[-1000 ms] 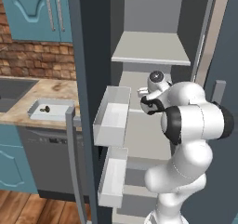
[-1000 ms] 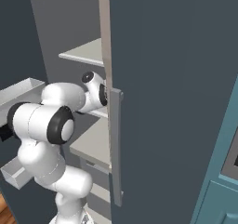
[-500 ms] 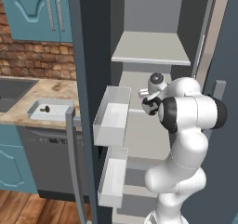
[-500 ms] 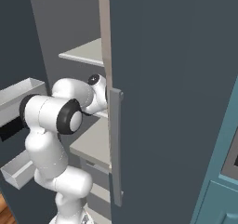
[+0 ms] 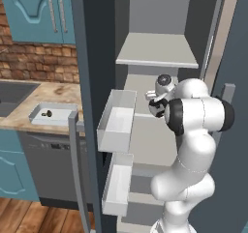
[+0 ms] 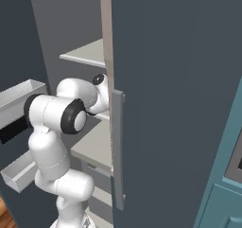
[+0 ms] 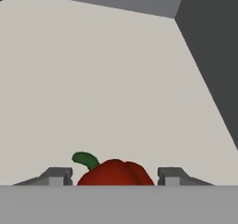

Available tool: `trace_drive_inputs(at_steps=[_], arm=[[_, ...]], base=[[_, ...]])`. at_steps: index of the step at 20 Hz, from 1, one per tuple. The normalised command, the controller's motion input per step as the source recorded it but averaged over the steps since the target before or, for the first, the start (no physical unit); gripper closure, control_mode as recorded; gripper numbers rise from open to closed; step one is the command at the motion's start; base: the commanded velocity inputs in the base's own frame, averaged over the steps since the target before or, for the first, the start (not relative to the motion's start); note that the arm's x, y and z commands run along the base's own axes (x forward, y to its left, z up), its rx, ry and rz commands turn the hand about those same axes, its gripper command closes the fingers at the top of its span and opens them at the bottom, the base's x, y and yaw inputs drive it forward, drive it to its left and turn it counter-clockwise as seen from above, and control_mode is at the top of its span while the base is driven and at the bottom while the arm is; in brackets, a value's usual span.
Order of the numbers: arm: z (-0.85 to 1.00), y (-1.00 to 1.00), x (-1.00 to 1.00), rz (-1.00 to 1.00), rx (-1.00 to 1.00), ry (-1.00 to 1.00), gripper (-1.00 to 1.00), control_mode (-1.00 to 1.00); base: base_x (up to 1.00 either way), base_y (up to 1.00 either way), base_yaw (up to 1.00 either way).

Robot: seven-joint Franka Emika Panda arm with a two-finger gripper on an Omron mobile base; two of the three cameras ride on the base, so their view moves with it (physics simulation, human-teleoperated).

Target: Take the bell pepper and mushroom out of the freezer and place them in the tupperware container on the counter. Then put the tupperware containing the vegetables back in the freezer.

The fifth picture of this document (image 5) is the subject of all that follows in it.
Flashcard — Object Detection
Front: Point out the dark blue-grey fridge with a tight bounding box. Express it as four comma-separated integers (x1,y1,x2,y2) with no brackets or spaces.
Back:
114,0,227,233

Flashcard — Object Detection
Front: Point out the silver cupboard handle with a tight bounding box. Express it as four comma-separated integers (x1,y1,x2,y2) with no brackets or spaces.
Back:
46,0,59,34
57,0,69,35

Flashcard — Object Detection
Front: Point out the dark grey sink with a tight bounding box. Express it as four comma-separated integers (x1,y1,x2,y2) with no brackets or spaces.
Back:
0,80,41,118

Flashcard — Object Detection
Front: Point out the plain dark fridge door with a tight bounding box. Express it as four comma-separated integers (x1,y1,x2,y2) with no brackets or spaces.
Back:
193,0,248,233

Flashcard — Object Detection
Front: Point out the grey fridge drawer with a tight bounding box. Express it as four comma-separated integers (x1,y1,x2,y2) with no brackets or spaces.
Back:
120,191,168,226

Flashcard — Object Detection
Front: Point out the wide teal cupboard door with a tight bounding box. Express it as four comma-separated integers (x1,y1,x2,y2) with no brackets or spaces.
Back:
0,0,56,44

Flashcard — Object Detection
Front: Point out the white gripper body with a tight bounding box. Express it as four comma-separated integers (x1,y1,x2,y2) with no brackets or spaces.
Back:
149,103,169,119

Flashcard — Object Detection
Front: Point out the large grey door bin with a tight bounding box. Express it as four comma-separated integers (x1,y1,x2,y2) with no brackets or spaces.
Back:
96,88,139,154

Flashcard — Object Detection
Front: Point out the teal base cupboard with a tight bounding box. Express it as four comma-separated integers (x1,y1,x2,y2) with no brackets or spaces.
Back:
0,128,41,203

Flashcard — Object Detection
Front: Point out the small grey door bin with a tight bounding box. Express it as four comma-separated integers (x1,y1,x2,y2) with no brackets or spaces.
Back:
101,152,135,218

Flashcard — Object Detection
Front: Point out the narrow teal cupboard door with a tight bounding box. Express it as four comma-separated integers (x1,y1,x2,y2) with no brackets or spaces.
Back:
54,0,77,45

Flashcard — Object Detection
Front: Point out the fridge door with bins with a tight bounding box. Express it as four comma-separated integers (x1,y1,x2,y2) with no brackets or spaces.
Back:
69,0,118,233

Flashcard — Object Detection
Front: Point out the long grey door handle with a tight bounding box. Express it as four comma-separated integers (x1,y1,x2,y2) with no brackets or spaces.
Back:
67,110,93,233

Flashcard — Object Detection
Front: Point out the grey dishwasher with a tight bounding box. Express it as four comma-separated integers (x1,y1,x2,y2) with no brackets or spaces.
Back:
17,130,95,211

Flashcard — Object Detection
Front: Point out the short grey door handle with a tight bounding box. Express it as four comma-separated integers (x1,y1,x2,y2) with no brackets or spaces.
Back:
220,82,236,105

